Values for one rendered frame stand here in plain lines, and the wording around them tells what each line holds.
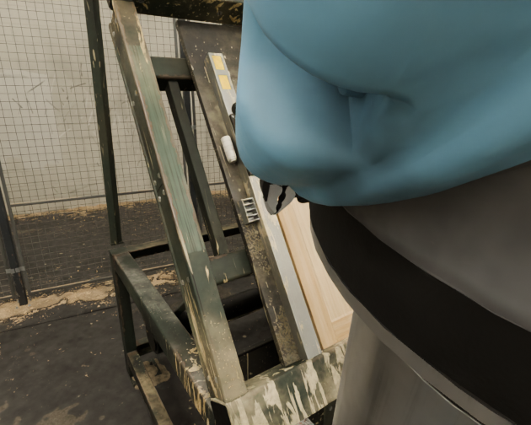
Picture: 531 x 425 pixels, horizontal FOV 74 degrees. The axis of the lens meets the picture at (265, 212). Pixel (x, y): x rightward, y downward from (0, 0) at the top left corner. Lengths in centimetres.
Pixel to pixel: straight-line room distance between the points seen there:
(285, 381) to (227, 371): 16
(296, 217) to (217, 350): 46
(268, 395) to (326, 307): 30
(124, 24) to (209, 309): 81
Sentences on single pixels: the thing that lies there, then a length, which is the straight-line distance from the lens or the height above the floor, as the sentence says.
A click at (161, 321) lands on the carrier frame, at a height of 79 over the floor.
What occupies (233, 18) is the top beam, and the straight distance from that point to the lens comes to 138.
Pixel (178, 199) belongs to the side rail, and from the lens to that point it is 92.
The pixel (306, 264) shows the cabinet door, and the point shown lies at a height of 109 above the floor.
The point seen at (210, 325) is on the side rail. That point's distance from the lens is 89.
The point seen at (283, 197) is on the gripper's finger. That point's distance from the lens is 66.
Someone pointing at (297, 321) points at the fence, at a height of 99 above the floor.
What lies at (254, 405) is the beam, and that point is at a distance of 94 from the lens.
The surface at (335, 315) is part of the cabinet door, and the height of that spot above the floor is 95.
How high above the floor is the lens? 157
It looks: 18 degrees down
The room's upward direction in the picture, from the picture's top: straight up
